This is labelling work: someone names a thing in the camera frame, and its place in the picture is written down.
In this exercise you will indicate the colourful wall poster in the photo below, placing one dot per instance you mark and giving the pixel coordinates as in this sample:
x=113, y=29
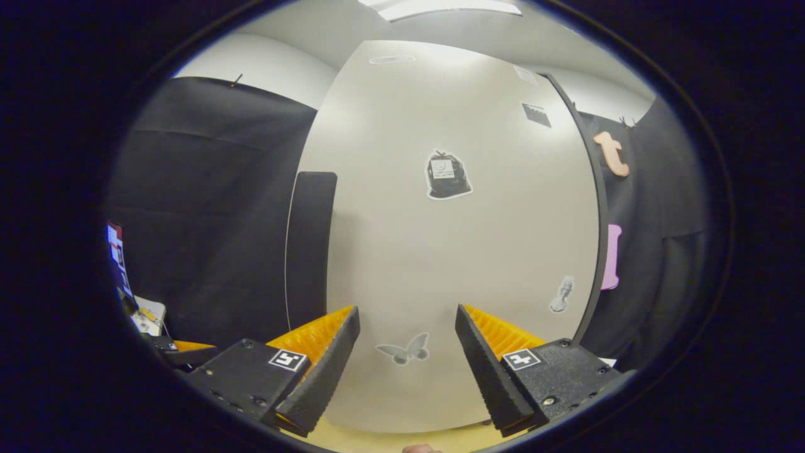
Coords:
x=116, y=251

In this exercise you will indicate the white paper sheets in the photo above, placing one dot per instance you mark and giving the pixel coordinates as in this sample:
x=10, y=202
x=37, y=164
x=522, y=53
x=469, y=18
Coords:
x=151, y=314

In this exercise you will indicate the large ceiling light panel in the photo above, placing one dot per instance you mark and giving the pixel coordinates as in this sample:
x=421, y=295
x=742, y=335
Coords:
x=440, y=7

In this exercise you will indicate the light grey cabinet door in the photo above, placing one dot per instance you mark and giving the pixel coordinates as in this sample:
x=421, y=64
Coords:
x=409, y=251

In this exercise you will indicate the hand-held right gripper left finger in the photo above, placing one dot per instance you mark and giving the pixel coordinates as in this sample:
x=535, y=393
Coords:
x=327, y=371

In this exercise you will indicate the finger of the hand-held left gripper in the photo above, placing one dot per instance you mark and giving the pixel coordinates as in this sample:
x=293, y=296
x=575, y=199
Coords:
x=192, y=347

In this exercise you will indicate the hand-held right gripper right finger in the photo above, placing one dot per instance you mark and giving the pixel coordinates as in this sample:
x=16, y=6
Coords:
x=490, y=371

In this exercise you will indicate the black backdrop cloth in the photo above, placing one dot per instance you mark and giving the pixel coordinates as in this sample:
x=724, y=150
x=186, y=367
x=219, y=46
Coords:
x=207, y=220

